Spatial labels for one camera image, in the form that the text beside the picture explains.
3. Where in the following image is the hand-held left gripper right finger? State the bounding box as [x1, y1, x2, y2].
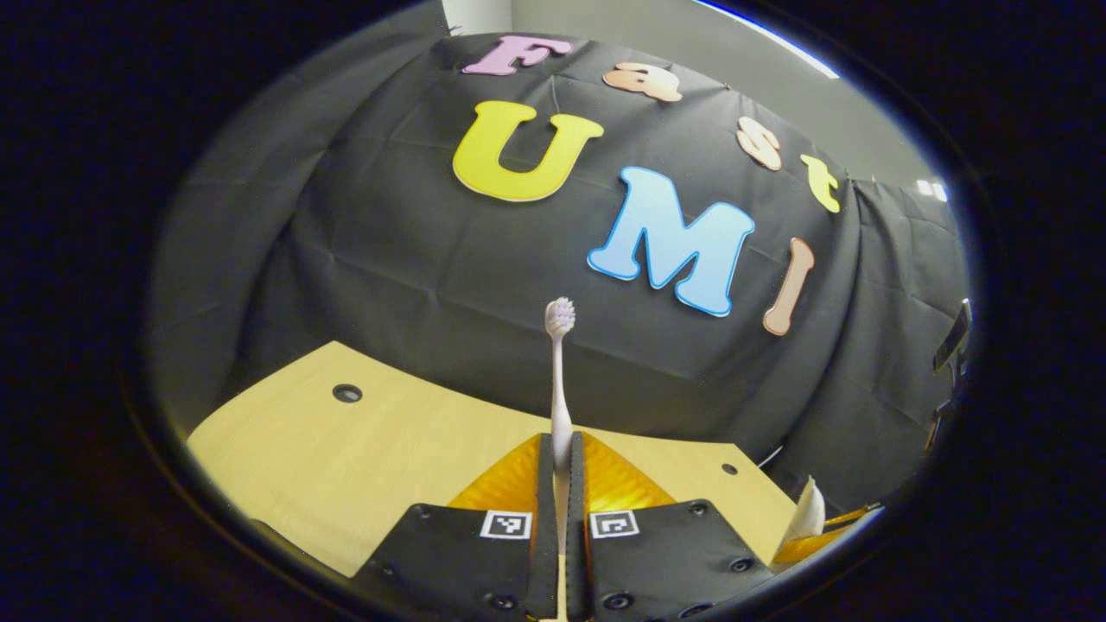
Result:
[566, 430, 774, 621]

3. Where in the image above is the black backdrop cloth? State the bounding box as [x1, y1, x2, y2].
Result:
[151, 30, 973, 511]

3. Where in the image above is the pale pink toothbrush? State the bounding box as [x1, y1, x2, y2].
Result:
[544, 296, 578, 558]

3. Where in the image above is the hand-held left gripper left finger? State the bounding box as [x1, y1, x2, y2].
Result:
[350, 432, 561, 622]

